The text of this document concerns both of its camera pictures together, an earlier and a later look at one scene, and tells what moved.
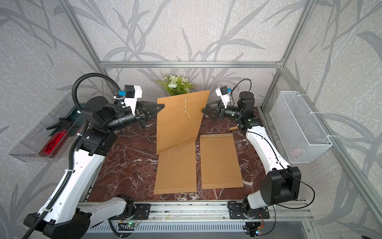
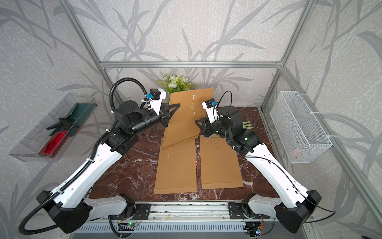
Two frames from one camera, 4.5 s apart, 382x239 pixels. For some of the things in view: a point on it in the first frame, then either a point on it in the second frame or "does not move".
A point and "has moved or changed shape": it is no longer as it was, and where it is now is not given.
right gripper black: [212, 109] → [205, 125]
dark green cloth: [78, 122] does not move
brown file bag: [179, 121] has moved or changed shape
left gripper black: [149, 109] → [164, 113]
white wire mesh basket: [301, 136] does not move
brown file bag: [220, 165] does not move
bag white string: [185, 109] → [191, 105]
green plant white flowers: [175, 84] does not move
